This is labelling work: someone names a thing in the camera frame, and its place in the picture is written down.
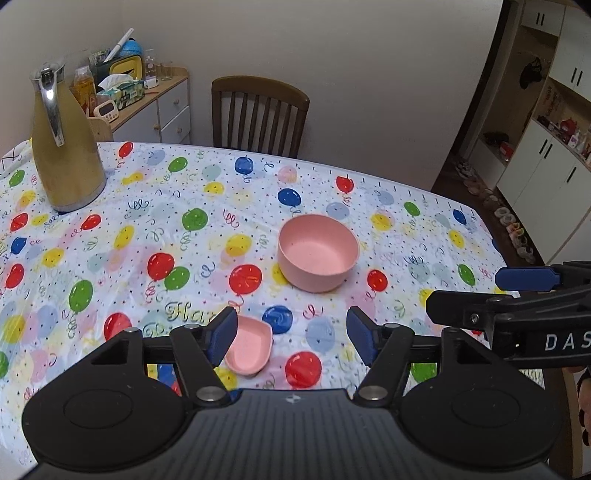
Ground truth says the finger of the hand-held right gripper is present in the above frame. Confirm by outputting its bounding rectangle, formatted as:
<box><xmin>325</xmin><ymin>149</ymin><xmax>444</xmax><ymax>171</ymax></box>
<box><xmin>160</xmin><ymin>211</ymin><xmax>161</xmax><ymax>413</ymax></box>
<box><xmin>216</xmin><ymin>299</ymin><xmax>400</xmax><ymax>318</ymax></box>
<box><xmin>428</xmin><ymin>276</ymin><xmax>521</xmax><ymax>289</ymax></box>
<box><xmin>426</xmin><ymin>289</ymin><xmax>514</xmax><ymax>331</ymax></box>
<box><xmin>495</xmin><ymin>261</ymin><xmax>591</xmax><ymax>292</ymax></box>

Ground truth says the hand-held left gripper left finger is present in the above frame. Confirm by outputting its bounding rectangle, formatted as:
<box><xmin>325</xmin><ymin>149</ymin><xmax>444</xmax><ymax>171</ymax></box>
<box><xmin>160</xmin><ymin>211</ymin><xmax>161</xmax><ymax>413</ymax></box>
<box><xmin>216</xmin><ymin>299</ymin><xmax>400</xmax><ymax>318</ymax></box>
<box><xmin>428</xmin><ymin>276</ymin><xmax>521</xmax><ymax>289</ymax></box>
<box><xmin>90</xmin><ymin>305</ymin><xmax>239</xmax><ymax>408</ymax></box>

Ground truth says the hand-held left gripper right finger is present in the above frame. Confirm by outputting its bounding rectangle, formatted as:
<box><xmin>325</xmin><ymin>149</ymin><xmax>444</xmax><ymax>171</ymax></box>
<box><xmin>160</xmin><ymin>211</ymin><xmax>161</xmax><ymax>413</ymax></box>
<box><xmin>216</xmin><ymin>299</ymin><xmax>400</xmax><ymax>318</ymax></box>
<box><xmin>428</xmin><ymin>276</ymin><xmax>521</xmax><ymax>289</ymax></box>
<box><xmin>346</xmin><ymin>305</ymin><xmax>500</xmax><ymax>409</ymax></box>

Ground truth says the pink heart-shaped dish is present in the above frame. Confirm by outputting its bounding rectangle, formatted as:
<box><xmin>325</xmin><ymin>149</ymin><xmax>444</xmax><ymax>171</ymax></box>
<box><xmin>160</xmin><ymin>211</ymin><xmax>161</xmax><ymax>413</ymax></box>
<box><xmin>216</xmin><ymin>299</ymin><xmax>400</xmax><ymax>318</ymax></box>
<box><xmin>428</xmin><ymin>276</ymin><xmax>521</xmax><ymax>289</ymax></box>
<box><xmin>224</xmin><ymin>315</ymin><xmax>273</xmax><ymax>377</ymax></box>

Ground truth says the pink round bowl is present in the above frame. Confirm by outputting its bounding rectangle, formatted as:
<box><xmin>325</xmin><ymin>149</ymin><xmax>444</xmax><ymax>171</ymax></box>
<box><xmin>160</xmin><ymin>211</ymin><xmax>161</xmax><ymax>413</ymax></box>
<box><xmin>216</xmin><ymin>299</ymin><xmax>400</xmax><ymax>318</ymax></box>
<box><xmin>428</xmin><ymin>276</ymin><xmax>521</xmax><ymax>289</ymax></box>
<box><xmin>277</xmin><ymin>213</ymin><xmax>360</xmax><ymax>294</ymax></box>

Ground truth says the person's right hand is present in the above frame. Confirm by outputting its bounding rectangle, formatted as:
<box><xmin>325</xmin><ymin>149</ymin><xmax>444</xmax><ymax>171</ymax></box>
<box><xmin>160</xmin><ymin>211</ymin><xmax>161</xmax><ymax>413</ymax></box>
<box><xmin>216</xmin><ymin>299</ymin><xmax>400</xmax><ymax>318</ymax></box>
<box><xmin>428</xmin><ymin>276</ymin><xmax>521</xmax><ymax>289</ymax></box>
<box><xmin>577</xmin><ymin>367</ymin><xmax>591</xmax><ymax>449</ymax></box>

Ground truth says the row of shoes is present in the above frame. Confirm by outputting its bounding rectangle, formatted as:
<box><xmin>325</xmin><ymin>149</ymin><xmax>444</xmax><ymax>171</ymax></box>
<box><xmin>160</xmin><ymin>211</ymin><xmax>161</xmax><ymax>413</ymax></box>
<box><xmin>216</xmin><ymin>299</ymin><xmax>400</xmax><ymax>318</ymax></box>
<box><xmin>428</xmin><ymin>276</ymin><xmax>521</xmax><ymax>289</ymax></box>
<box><xmin>454</xmin><ymin>156</ymin><xmax>537</xmax><ymax>265</ymax></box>

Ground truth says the balloon printed tablecloth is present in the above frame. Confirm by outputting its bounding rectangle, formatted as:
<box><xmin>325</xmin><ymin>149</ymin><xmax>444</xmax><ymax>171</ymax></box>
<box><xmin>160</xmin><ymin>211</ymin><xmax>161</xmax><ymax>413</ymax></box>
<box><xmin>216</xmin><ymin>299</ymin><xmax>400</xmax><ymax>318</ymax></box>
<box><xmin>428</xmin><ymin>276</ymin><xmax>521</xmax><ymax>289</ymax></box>
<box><xmin>0</xmin><ymin>138</ymin><xmax>568</xmax><ymax>468</ymax></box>

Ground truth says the black hanging bag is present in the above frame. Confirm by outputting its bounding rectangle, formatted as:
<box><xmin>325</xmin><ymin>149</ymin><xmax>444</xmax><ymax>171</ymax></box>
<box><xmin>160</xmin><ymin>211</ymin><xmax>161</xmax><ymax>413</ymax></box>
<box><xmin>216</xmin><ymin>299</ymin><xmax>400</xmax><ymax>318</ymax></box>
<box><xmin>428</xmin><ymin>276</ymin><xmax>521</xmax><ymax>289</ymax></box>
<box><xmin>519</xmin><ymin>56</ymin><xmax>546</xmax><ymax>90</ymax></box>

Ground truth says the dark wooden chair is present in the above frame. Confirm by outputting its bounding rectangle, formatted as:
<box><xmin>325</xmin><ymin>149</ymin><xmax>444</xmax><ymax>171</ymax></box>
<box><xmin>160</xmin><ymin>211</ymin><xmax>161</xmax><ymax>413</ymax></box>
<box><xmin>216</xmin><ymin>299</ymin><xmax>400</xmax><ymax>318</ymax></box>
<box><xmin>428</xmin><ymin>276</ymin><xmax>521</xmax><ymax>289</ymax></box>
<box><xmin>211</xmin><ymin>76</ymin><xmax>310</xmax><ymax>160</ymax></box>

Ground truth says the wooden sideboard with drawers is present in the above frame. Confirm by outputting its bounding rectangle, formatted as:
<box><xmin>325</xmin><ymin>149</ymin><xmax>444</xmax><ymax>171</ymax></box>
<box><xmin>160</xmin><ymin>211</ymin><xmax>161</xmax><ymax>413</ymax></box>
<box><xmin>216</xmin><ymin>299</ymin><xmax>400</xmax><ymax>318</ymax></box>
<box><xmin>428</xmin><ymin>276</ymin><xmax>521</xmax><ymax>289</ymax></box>
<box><xmin>69</xmin><ymin>67</ymin><xmax>193</xmax><ymax>145</ymax></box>

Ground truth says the beige thermos jug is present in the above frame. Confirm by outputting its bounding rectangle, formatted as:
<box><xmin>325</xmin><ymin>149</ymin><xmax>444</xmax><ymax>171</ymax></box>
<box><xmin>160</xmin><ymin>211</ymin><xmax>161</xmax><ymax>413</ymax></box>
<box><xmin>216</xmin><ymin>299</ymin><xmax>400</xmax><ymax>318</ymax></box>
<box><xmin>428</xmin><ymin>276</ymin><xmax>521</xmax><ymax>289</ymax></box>
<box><xmin>30</xmin><ymin>62</ymin><xmax>108</xmax><ymax>214</ymax></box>

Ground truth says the light wooden chair back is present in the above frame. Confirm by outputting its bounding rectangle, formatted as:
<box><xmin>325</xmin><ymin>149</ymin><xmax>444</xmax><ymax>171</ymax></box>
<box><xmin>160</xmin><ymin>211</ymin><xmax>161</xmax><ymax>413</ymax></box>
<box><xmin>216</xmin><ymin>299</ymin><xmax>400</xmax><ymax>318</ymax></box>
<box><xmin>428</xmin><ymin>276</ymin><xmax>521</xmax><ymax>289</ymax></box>
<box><xmin>88</xmin><ymin>117</ymin><xmax>114</xmax><ymax>142</ymax></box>

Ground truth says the green tissue box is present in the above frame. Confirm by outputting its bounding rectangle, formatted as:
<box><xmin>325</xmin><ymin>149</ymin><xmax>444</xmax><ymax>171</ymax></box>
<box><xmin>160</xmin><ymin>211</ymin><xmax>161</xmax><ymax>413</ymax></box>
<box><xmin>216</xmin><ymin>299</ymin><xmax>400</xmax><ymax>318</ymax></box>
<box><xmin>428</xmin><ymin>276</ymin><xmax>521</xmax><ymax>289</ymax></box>
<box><xmin>97</xmin><ymin>76</ymin><xmax>146</xmax><ymax>105</ymax></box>

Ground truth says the orange drink bottle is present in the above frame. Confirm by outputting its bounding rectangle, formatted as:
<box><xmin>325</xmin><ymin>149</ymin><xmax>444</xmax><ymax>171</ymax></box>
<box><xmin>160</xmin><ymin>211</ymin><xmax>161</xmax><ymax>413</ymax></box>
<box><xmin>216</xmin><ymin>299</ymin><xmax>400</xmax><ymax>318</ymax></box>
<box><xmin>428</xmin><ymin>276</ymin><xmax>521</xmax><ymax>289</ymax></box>
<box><xmin>72</xmin><ymin>65</ymin><xmax>98</xmax><ymax>114</ymax></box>

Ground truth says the yellow black bag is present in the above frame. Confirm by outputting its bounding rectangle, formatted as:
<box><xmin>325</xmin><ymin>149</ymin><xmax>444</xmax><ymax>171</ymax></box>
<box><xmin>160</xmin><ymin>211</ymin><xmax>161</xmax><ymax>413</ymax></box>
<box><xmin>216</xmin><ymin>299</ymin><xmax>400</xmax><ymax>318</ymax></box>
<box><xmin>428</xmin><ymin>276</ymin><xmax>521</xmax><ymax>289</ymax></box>
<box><xmin>90</xmin><ymin>39</ymin><xmax>144</xmax><ymax>85</ymax></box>

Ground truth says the white stick tool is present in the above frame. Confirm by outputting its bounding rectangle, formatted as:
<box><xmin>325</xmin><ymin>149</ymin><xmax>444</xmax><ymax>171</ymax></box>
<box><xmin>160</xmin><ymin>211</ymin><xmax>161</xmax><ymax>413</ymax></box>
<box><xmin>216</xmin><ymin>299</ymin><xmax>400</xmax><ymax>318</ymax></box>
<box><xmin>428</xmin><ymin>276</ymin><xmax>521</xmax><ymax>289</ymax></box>
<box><xmin>103</xmin><ymin>28</ymin><xmax>135</xmax><ymax>64</ymax></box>

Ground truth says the white wall cabinet unit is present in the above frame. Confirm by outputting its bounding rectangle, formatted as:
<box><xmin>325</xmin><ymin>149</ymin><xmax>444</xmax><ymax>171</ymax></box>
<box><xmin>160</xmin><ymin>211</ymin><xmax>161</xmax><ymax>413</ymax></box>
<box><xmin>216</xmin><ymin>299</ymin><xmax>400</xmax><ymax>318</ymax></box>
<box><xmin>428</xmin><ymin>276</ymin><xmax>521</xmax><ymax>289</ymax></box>
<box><xmin>480</xmin><ymin>0</ymin><xmax>591</xmax><ymax>267</ymax></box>

